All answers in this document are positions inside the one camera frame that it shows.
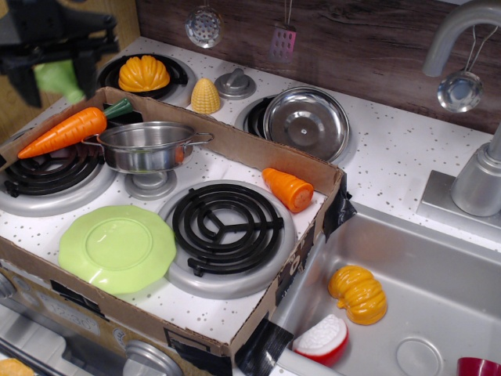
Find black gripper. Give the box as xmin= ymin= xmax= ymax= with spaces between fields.
xmin=1 ymin=1 xmax=119 ymax=108

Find green toy broccoli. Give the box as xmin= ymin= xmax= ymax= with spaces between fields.
xmin=34 ymin=60 xmax=85 ymax=104

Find small steel pot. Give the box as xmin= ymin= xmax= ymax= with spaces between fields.
xmin=82 ymin=121 xmax=214 ymax=174

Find steel pot lid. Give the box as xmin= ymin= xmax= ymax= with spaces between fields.
xmin=263 ymin=86 xmax=350 ymax=162

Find back left black burner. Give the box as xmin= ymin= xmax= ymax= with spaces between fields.
xmin=97 ymin=54 xmax=189 ymax=99

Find black burner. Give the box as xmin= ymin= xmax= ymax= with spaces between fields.
xmin=243 ymin=96 xmax=274 ymax=139
xmin=97 ymin=54 xmax=189 ymax=99
xmin=1 ymin=144 xmax=104 ymax=197
xmin=171 ymin=183 xmax=285 ymax=277

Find whole orange toy carrot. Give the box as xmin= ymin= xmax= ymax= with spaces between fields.
xmin=17 ymin=98 xmax=132 ymax=159

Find orange pumpkin half on burner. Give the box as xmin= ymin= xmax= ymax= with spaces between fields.
xmin=118 ymin=55 xmax=171 ymax=92

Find front left black burner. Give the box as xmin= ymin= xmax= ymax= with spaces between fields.
xmin=1 ymin=144 xmax=104 ymax=197

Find silver stove knob centre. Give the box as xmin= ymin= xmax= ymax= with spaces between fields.
xmin=124 ymin=171 xmax=177 ymax=201

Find silver stove knob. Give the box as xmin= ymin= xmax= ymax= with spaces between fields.
xmin=214 ymin=68 xmax=257 ymax=100
xmin=124 ymin=171 xmax=177 ymax=201

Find yellow toy corn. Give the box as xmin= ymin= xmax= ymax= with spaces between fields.
xmin=191 ymin=78 xmax=221 ymax=114

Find hanging steel strainer spoon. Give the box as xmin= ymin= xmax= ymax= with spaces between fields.
xmin=185 ymin=1 xmax=224 ymax=49

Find silver stove knob back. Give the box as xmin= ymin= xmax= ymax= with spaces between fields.
xmin=214 ymin=68 xmax=257 ymax=100

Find green plastic plate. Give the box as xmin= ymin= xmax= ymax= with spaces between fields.
xmin=58 ymin=205 xmax=176 ymax=295

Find back right black burner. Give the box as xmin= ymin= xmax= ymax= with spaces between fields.
xmin=243 ymin=96 xmax=274 ymax=139

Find hanging pink spatula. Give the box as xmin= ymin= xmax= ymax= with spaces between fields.
xmin=268 ymin=0 xmax=297 ymax=64

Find front right black burner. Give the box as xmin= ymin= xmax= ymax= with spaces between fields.
xmin=171 ymin=183 xmax=285 ymax=277

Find orange carrot piece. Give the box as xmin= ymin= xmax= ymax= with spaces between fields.
xmin=261 ymin=168 xmax=314 ymax=213

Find orange toy at corner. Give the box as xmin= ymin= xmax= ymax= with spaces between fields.
xmin=0 ymin=358 xmax=35 ymax=376

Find silver front panel knob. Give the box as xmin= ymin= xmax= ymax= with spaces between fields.
xmin=122 ymin=340 xmax=183 ymax=376

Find cardboard fence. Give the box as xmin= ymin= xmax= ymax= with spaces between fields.
xmin=1 ymin=96 xmax=347 ymax=371

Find orange pumpkin half in sink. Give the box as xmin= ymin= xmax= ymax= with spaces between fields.
xmin=328 ymin=265 xmax=387 ymax=325

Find red white toy radish slice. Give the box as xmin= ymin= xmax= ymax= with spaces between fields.
xmin=292 ymin=314 xmax=349 ymax=367

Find hanging steel ladle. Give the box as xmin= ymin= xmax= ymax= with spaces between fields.
xmin=437 ymin=26 xmax=499 ymax=114

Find silver faucet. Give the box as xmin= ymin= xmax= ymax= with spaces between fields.
xmin=417 ymin=1 xmax=500 ymax=243

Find steel sink basin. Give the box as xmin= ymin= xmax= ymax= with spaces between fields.
xmin=272 ymin=205 xmax=500 ymax=375

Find red cup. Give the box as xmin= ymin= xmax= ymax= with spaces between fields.
xmin=456 ymin=357 xmax=501 ymax=376

